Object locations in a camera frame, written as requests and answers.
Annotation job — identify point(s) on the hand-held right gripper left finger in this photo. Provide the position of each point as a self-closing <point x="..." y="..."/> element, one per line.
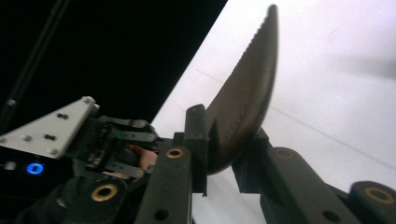
<point x="169" y="186"/>

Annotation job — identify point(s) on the white foam board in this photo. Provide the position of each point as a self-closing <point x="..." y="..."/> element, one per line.
<point x="327" y="109"/>

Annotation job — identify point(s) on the black stand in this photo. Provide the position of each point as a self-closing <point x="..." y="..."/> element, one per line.
<point x="28" y="68"/>

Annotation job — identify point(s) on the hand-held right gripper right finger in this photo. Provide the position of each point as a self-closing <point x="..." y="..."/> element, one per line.
<point x="292" y="183"/>

